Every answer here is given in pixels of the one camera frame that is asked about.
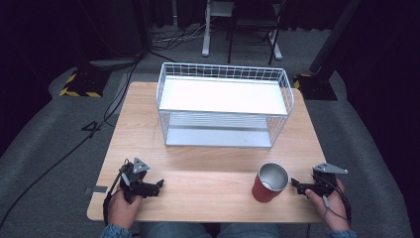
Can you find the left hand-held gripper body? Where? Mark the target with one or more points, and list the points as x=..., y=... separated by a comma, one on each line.
x=137, y=185

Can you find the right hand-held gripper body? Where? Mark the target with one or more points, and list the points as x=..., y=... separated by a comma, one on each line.
x=322, y=183

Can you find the red cup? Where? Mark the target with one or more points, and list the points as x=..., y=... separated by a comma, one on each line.
x=269, y=183

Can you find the person's left hand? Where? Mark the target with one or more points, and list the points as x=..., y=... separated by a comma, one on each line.
x=124, y=210

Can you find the person's right hand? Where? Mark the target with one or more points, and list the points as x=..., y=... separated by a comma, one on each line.
x=332, y=211

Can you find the grey tape strip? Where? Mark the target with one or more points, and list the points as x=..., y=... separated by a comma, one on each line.
x=98, y=189

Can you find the person's right leg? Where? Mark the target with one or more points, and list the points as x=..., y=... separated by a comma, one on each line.
x=249, y=231

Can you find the black stand striped base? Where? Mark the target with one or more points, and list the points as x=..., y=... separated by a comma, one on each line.
x=85, y=82

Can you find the black slanted stand pole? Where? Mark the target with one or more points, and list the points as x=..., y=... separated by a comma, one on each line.
x=325, y=56

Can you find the black folding chair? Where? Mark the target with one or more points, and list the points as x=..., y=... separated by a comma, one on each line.
x=252, y=23

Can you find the white desk frame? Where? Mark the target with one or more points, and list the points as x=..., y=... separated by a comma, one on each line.
x=206, y=36

